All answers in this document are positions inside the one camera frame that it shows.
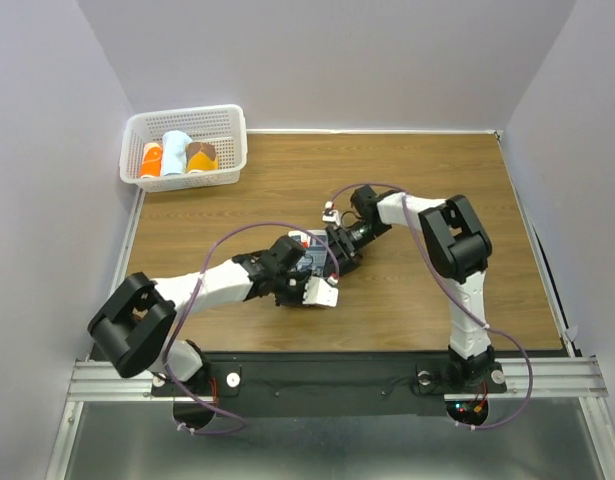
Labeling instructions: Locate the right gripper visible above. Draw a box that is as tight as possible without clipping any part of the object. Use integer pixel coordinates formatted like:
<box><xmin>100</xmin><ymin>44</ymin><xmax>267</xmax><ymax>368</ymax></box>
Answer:
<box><xmin>323</xmin><ymin>219</ymin><xmax>393</xmax><ymax>277</ymax></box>

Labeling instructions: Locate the blue white patterned towel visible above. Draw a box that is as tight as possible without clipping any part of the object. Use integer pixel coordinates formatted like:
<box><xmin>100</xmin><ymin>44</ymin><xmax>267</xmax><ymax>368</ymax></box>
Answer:
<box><xmin>288</xmin><ymin>229</ymin><xmax>328</xmax><ymax>277</ymax></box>

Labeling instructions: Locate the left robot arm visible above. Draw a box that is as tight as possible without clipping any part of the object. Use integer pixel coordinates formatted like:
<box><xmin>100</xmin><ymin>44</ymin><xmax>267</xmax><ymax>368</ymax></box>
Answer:
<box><xmin>88</xmin><ymin>235</ymin><xmax>305</xmax><ymax>394</ymax></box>

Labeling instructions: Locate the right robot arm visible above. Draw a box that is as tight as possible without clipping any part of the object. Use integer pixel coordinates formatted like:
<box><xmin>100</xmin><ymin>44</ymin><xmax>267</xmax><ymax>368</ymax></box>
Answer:
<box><xmin>322</xmin><ymin>184</ymin><xmax>495</xmax><ymax>390</ymax></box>

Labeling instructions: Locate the yellow brown rolled towel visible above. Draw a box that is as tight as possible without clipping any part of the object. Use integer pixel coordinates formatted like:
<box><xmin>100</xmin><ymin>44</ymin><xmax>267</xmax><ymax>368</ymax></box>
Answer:
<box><xmin>185</xmin><ymin>141</ymin><xmax>219</xmax><ymax>173</ymax></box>

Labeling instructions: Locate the white plastic basket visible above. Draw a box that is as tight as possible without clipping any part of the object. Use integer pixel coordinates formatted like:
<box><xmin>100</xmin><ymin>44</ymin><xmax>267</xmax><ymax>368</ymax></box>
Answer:
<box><xmin>119</xmin><ymin>104</ymin><xmax>248</xmax><ymax>193</ymax></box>

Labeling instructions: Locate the light blue rolled towel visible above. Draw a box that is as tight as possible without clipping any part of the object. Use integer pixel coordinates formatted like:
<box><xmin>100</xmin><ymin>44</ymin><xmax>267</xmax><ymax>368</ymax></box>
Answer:
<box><xmin>160</xmin><ymin>130</ymin><xmax>192</xmax><ymax>176</ymax></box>

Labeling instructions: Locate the orange rolled towel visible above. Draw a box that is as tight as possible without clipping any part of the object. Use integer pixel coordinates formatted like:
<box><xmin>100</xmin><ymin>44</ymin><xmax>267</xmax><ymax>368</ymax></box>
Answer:
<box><xmin>139</xmin><ymin>142</ymin><xmax>163</xmax><ymax>179</ymax></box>

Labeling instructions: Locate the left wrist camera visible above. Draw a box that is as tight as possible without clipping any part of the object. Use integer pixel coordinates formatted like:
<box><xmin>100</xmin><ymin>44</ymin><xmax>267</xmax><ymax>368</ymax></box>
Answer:
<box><xmin>302</xmin><ymin>276</ymin><xmax>339</xmax><ymax>308</ymax></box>

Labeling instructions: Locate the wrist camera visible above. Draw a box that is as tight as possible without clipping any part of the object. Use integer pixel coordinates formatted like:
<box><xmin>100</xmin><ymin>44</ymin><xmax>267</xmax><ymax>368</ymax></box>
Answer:
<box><xmin>321</xmin><ymin>201</ymin><xmax>342</xmax><ymax>227</ymax></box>
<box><xmin>302</xmin><ymin>276</ymin><xmax>339</xmax><ymax>308</ymax></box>

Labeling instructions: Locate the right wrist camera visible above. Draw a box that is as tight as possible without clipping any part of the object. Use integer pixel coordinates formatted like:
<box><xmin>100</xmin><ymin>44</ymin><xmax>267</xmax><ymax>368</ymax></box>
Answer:
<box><xmin>321</xmin><ymin>201</ymin><xmax>342</xmax><ymax>227</ymax></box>

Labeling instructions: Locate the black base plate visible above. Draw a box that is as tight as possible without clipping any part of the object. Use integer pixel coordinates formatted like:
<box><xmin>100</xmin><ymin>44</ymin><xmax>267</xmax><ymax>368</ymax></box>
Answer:
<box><xmin>150</xmin><ymin>351</ymin><xmax>508</xmax><ymax>419</ymax></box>

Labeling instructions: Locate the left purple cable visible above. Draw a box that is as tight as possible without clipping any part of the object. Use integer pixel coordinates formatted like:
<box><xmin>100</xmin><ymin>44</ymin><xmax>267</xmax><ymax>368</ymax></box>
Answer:
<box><xmin>161</xmin><ymin>222</ymin><xmax>341</xmax><ymax>436</ymax></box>

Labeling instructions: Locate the purple cable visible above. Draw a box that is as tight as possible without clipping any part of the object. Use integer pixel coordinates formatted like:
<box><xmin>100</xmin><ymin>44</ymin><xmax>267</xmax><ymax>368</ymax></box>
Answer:
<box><xmin>324</xmin><ymin>182</ymin><xmax>534</xmax><ymax>431</ymax></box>
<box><xmin>161</xmin><ymin>222</ymin><xmax>341</xmax><ymax>436</ymax></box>

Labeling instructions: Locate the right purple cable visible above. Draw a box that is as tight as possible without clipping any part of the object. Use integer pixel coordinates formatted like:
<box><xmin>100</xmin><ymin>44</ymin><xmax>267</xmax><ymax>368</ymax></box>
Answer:
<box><xmin>324</xmin><ymin>182</ymin><xmax>534</xmax><ymax>431</ymax></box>

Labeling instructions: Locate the aluminium frame rail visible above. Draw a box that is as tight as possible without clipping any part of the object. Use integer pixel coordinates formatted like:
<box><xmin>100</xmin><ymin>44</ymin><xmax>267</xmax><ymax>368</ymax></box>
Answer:
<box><xmin>44</xmin><ymin>189</ymin><xmax>611</xmax><ymax>480</ymax></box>

